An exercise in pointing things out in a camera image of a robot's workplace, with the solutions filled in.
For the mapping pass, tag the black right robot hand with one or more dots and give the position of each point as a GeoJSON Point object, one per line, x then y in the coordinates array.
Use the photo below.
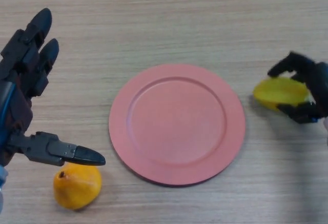
{"type": "Point", "coordinates": [319, 85]}

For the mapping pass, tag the orange pear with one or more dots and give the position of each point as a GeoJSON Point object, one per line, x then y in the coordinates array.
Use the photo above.
{"type": "Point", "coordinates": [77, 188]}

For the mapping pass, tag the yellow starfruit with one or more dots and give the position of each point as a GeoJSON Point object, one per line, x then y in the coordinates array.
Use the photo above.
{"type": "Point", "coordinates": [280, 92]}

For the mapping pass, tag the pink round plate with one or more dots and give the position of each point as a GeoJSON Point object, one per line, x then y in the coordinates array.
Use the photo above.
{"type": "Point", "coordinates": [176, 126]}

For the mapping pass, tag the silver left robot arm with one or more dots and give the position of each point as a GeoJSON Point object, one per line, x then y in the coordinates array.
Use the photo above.
{"type": "Point", "coordinates": [2, 183]}

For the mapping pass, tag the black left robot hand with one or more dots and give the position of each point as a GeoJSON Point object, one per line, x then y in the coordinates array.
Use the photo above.
{"type": "Point", "coordinates": [38, 148]}

